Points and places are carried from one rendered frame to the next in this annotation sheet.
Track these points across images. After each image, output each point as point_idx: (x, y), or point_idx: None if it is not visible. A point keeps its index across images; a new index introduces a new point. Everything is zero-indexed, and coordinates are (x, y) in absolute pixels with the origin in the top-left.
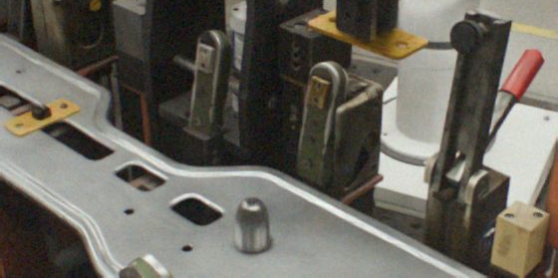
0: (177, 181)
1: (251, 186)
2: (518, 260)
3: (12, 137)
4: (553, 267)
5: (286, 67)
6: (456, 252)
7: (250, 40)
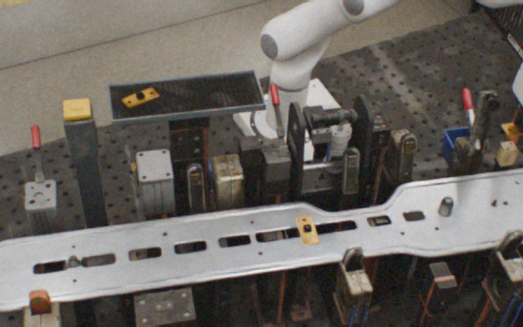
0: (391, 212)
1: (409, 195)
2: (512, 160)
3: (317, 245)
4: None
5: (375, 144)
6: (476, 170)
7: (370, 143)
